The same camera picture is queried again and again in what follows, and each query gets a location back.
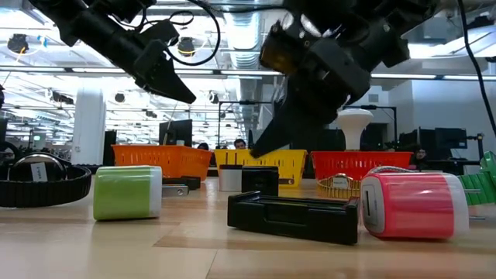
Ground white round column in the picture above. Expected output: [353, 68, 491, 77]
[71, 87, 107, 167]

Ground black ceiling spotlight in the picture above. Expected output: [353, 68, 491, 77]
[177, 36, 196, 58]
[7, 33, 30, 54]

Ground black aluminium table frame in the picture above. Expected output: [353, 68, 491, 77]
[65, 163, 117, 175]

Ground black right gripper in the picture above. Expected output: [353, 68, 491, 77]
[250, 0, 384, 159]

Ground gold wristwatch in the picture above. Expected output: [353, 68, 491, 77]
[316, 172, 363, 200]

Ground yellow plastic basket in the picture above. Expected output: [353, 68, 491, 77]
[213, 148, 308, 189]

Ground black charger cube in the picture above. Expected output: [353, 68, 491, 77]
[241, 165, 280, 197]

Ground green USB charger cube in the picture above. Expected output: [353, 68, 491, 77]
[92, 165, 164, 222]

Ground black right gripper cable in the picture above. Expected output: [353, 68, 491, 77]
[456, 0, 496, 136]

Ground black wristwatch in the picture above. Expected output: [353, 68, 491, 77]
[0, 152, 93, 208]

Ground black computer monitor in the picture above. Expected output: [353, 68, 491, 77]
[158, 119, 194, 147]

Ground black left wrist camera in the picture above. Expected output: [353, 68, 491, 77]
[137, 18, 181, 50]

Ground pink USB charger cube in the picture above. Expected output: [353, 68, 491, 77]
[360, 171, 470, 239]

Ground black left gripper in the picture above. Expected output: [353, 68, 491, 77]
[88, 17, 198, 105]

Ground white mushroom lamp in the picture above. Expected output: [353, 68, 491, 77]
[336, 108, 375, 152]

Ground black rectangular device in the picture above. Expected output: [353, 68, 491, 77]
[161, 175, 202, 198]
[226, 190, 360, 246]

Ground orange plastic basket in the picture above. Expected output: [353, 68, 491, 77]
[112, 144, 213, 181]

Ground black background rig frame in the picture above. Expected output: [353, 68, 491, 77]
[343, 104, 398, 150]
[217, 100, 277, 150]

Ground black monitors on desk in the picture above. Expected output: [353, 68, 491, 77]
[398, 127, 469, 160]

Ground grey charger cube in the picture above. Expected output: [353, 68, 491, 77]
[219, 164, 244, 193]

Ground green wristwatch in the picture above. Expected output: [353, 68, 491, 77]
[456, 150, 496, 206]

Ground red plastic basket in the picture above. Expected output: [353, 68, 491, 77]
[310, 150, 414, 182]

